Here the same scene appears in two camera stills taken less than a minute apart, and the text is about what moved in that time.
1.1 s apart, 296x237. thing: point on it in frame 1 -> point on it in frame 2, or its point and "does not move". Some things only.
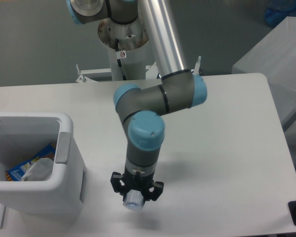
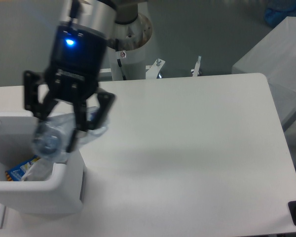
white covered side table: x=279 y=55 does not move
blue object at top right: x=278 y=10 does not move
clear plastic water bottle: x=134 y=200 -> x=53 y=138
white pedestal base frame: x=151 y=71 does not move
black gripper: x=143 y=183 -> x=77 y=60
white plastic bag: x=41 y=170 does not move
